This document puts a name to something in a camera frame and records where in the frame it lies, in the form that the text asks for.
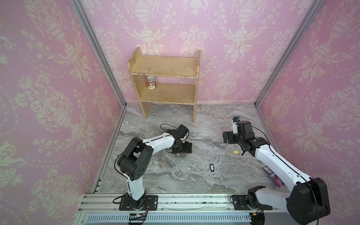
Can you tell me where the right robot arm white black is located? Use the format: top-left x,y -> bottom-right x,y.
223,117 -> 331,225

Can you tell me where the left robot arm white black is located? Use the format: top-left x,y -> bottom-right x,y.
113,125 -> 192,211

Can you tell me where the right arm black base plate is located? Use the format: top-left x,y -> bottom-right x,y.
230,195 -> 273,211

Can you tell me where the aluminium front rail frame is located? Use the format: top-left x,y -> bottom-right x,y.
74,194 -> 296,225

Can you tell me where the purple snack packet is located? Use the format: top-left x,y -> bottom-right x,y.
262,166 -> 285,187

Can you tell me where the white jar red label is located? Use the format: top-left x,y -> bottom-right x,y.
146,76 -> 156,90

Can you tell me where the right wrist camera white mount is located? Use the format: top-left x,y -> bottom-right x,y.
232,117 -> 240,135

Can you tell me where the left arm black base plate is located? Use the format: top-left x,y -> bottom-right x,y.
119,194 -> 158,211

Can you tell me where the wooden two-tier shelf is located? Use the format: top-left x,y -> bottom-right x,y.
127,47 -> 201,122

